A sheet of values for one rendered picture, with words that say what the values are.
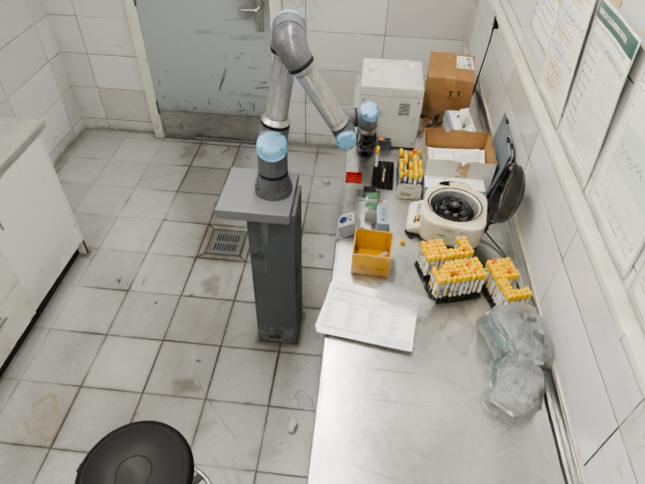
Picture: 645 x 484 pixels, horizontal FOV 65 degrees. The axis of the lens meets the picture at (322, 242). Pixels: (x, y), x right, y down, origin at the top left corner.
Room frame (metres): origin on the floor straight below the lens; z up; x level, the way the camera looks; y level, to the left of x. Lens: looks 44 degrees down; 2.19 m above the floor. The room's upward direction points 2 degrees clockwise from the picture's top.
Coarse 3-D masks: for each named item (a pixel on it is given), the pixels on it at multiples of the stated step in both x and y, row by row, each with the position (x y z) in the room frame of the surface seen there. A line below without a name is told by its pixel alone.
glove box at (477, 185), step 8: (424, 176) 1.72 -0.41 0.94; (432, 176) 1.72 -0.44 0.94; (424, 184) 1.67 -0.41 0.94; (432, 184) 1.66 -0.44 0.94; (448, 184) 1.69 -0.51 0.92; (456, 184) 1.64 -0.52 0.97; (464, 184) 1.64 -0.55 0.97; (472, 184) 1.67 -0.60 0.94; (480, 184) 1.67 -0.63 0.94; (424, 192) 1.63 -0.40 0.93; (480, 192) 1.62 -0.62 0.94
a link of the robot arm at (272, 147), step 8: (264, 136) 1.66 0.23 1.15; (272, 136) 1.66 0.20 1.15; (280, 136) 1.66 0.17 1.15; (256, 144) 1.62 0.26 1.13; (264, 144) 1.61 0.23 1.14; (272, 144) 1.61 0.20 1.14; (280, 144) 1.62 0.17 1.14; (264, 152) 1.58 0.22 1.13; (272, 152) 1.58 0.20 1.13; (280, 152) 1.59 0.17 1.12; (264, 160) 1.58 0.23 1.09; (272, 160) 1.58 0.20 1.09; (280, 160) 1.59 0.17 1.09; (264, 168) 1.58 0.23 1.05; (272, 168) 1.58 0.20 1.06; (280, 168) 1.59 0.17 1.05; (264, 176) 1.58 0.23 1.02; (272, 176) 1.58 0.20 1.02; (280, 176) 1.59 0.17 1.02
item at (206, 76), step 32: (128, 0) 3.41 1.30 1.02; (160, 0) 3.40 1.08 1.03; (192, 0) 3.38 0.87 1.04; (224, 0) 3.37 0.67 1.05; (256, 0) 3.34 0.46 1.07; (160, 32) 3.40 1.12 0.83; (192, 32) 3.38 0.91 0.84; (224, 32) 3.37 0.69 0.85; (256, 32) 3.35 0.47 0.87; (160, 64) 3.40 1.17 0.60; (192, 64) 3.39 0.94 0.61; (224, 64) 3.37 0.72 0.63; (256, 64) 3.35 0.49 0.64; (160, 96) 3.41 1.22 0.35; (192, 96) 3.39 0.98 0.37; (224, 96) 3.37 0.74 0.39; (256, 96) 3.35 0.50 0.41; (160, 128) 3.41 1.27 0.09; (192, 128) 3.39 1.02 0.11; (224, 128) 3.37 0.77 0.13; (256, 128) 3.35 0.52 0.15
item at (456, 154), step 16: (432, 144) 1.96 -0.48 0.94; (448, 144) 1.96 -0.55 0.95; (464, 144) 1.95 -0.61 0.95; (480, 144) 1.95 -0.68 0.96; (432, 160) 1.73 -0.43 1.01; (448, 160) 1.72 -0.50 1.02; (464, 160) 1.85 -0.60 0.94; (480, 160) 1.85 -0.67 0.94; (496, 160) 1.73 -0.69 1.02; (448, 176) 1.72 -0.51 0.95; (464, 176) 1.72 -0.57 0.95; (480, 176) 1.71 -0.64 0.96
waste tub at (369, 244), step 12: (360, 240) 1.35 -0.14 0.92; (372, 240) 1.34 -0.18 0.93; (384, 240) 1.34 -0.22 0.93; (360, 252) 1.32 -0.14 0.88; (372, 252) 1.33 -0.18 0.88; (360, 264) 1.22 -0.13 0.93; (372, 264) 1.21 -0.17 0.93; (384, 264) 1.21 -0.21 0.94; (372, 276) 1.21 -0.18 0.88; (384, 276) 1.21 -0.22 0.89
